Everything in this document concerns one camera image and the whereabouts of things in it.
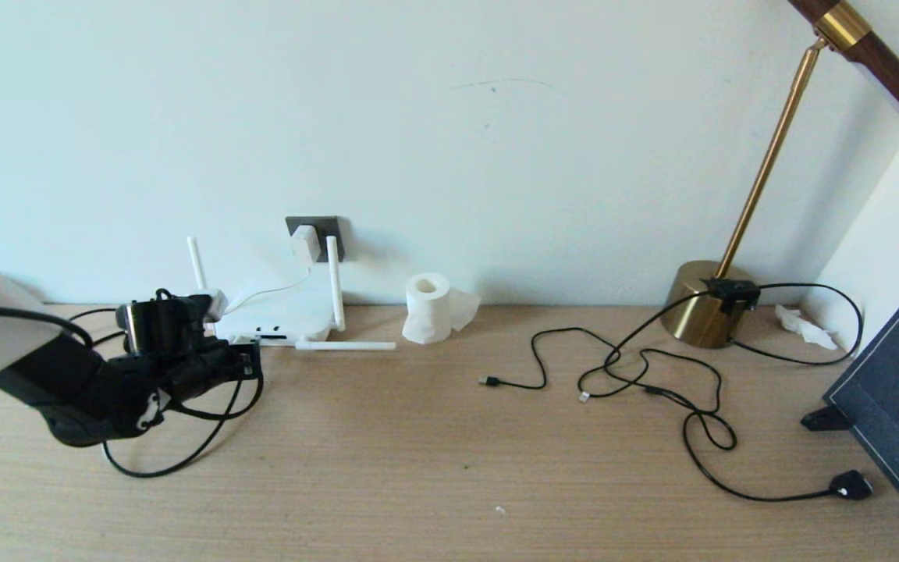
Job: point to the white power adapter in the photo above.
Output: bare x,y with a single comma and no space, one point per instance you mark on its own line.
306,244

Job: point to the brass and wood desk lamp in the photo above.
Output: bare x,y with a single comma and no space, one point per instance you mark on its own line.
701,312

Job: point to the grey wall socket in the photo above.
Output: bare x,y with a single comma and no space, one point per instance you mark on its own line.
330,226

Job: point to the black clip on lamp base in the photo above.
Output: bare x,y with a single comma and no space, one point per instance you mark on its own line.
731,292

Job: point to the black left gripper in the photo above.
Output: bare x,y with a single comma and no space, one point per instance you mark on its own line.
246,361

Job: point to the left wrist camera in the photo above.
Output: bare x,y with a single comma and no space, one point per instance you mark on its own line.
214,304

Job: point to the white router with antennas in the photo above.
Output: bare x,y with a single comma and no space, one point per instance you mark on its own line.
293,316

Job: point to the white toilet paper roll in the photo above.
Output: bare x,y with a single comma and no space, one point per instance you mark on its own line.
428,311

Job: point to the crumpled white tissue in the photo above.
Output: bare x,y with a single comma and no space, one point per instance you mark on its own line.
805,328

